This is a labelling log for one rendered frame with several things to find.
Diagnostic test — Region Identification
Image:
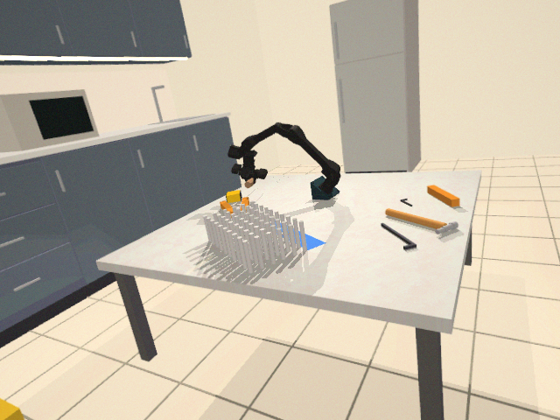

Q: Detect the orange-handled hammer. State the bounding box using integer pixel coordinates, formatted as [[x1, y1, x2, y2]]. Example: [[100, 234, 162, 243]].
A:
[[386, 208, 459, 234]]

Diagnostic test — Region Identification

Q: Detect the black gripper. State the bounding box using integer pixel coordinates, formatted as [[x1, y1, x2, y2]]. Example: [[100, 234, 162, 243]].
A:
[[231, 160, 268, 184]]

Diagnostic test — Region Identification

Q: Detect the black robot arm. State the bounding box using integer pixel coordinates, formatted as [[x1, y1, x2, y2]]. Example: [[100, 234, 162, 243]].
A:
[[228, 122, 341, 195]]

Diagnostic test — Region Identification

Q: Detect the blue flat strip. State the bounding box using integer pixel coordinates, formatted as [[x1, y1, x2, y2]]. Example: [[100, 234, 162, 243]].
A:
[[298, 231, 325, 250]]

